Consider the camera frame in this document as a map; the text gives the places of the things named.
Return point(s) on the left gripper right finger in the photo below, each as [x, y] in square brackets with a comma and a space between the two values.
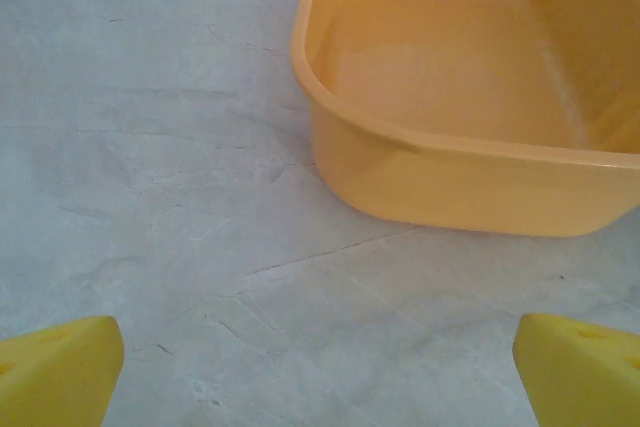
[585, 382]

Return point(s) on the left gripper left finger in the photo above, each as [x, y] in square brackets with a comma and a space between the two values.
[55, 377]

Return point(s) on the yellow plastic container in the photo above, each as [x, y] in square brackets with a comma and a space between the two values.
[450, 187]

